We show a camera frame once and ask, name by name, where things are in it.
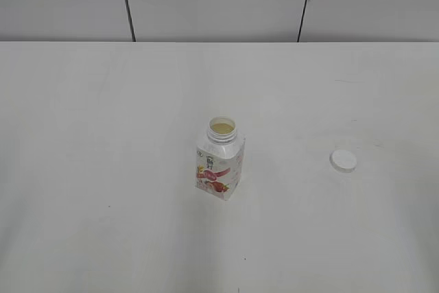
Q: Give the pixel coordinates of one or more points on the white plastic bottle cap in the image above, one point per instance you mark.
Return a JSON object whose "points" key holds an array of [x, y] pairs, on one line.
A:
{"points": [[343, 161]]}

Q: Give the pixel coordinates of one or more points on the white yili changqing yogurt bottle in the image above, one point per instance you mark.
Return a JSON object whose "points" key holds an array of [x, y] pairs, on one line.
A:
{"points": [[219, 158]]}

